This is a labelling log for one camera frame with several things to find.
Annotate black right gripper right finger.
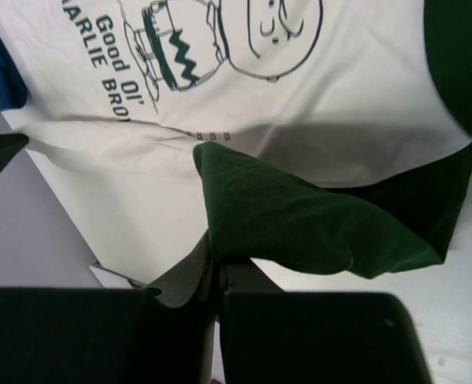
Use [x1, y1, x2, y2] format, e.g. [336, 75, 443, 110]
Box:
[218, 260, 430, 383]

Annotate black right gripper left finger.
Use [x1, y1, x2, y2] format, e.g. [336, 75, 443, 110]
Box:
[0, 237, 212, 383]

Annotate white green-sleeved Charlie Brown shirt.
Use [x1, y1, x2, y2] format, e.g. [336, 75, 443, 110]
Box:
[0, 1, 472, 282]

